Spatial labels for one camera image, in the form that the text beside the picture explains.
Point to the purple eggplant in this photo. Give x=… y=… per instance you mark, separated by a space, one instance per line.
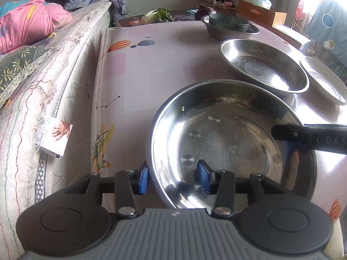
x=204 y=12

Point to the large steel plate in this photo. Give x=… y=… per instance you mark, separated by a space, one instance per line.
x=230 y=140

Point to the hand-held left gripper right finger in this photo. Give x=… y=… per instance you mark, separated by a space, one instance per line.
x=203 y=176

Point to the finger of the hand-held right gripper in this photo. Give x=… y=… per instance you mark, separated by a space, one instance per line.
x=290 y=132

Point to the napa cabbage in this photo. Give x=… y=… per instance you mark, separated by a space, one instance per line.
x=157 y=16

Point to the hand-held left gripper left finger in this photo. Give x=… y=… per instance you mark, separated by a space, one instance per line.
x=143 y=181

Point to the shallow white steel plate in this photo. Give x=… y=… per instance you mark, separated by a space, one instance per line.
x=325 y=81

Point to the large cardboard box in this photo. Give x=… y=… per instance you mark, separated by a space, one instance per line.
x=291 y=36

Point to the pink quilt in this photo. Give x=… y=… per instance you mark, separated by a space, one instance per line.
x=29 y=21

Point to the white plastic bag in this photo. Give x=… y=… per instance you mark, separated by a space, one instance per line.
x=256 y=0

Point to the blue hanging towel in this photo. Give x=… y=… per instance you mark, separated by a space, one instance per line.
x=325 y=21

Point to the white quilted mattress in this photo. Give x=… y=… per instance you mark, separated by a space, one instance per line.
x=67 y=67

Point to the pink floral garment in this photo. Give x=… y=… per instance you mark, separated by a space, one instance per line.
x=299 y=10

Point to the open cardboard box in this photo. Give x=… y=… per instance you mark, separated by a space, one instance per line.
x=214 y=4

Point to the teal ceramic bowl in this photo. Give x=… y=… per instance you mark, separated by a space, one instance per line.
x=227 y=23

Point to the medium steel plate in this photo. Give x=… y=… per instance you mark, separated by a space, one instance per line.
x=260 y=67

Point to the white mattress tag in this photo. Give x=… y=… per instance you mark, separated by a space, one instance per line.
x=55 y=135

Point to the long cardboard box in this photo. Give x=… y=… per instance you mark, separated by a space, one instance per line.
x=257 y=13

